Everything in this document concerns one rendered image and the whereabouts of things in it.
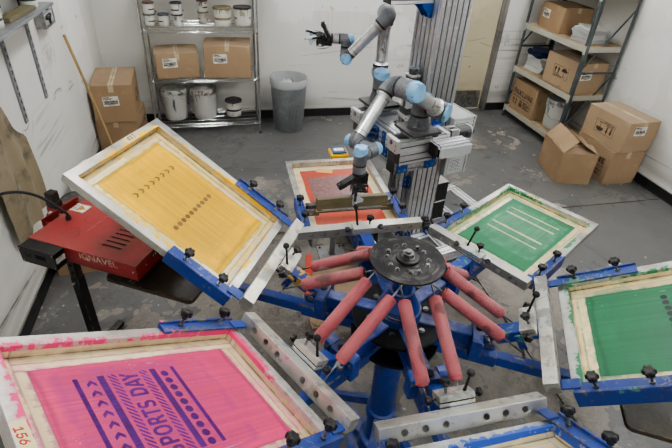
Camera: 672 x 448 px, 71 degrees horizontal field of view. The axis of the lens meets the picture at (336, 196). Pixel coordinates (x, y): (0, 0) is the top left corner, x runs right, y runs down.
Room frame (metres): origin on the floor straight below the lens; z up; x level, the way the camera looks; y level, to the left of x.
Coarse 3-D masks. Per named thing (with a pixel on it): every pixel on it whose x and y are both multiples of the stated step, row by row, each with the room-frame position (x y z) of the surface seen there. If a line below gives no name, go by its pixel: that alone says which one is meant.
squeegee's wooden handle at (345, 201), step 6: (318, 198) 2.15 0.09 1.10; (324, 198) 2.15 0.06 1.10; (330, 198) 2.15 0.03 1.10; (336, 198) 2.16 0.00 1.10; (342, 198) 2.17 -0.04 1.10; (348, 198) 2.18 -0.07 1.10; (366, 198) 2.20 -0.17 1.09; (372, 198) 2.21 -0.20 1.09; (378, 198) 2.22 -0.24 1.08; (384, 198) 2.23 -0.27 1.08; (318, 204) 2.13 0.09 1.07; (324, 204) 2.14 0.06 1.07; (330, 204) 2.15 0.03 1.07; (336, 204) 2.16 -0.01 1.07; (342, 204) 2.17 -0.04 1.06; (348, 204) 2.18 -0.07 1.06; (360, 204) 2.19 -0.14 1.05; (366, 204) 2.20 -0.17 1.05; (372, 204) 2.21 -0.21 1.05; (378, 204) 2.22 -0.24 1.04; (384, 204) 2.23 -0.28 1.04; (318, 210) 2.13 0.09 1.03
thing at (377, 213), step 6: (348, 168) 2.78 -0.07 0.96; (336, 174) 2.69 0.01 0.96; (342, 174) 2.69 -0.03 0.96; (348, 174) 2.70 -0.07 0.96; (336, 180) 2.61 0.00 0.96; (348, 186) 2.54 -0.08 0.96; (342, 192) 2.47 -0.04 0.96; (348, 192) 2.47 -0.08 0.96; (372, 192) 2.49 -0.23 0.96; (360, 210) 2.28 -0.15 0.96; (366, 210) 2.28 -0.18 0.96; (372, 210) 2.29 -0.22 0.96; (378, 210) 2.29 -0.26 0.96; (354, 216) 2.21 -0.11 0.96; (360, 216) 2.22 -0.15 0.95; (366, 216) 2.22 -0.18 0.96; (378, 216) 2.23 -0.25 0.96; (384, 216) 2.23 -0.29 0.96
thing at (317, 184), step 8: (304, 176) 2.63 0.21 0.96; (312, 176) 2.64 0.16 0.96; (320, 176) 2.65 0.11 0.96; (328, 176) 2.65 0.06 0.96; (304, 184) 2.53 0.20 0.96; (312, 184) 2.54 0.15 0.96; (320, 184) 2.55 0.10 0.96; (328, 184) 2.55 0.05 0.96; (312, 192) 2.44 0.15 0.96; (320, 192) 2.45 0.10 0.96; (328, 192) 2.46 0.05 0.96; (336, 192) 2.46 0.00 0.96; (312, 200) 2.35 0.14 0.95; (320, 216) 2.19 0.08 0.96; (328, 216) 2.20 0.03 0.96; (336, 216) 2.20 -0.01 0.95; (344, 216) 2.21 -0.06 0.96; (320, 224) 2.11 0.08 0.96
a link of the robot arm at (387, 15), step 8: (384, 8) 3.32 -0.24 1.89; (392, 8) 3.32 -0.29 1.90; (384, 16) 3.26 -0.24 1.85; (392, 16) 3.28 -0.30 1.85; (376, 24) 3.26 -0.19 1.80; (384, 24) 3.25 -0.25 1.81; (368, 32) 3.26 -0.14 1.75; (376, 32) 3.25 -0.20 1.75; (360, 40) 3.26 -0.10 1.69; (368, 40) 3.25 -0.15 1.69; (352, 48) 3.25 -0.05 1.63; (360, 48) 3.25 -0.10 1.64; (344, 56) 3.22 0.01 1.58; (352, 56) 3.25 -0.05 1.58; (344, 64) 3.23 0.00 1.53
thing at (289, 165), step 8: (304, 160) 2.79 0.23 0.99; (312, 160) 2.80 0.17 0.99; (320, 160) 2.80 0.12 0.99; (328, 160) 2.81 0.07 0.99; (336, 160) 2.82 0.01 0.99; (344, 160) 2.83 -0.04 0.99; (352, 160) 2.84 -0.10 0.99; (368, 160) 2.85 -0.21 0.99; (288, 168) 2.66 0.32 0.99; (368, 168) 2.77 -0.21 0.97; (288, 176) 2.59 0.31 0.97; (376, 176) 2.64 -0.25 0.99; (296, 184) 2.47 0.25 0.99; (376, 184) 2.58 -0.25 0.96; (384, 184) 2.54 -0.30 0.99; (296, 192) 2.38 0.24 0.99; (384, 192) 2.44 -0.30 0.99
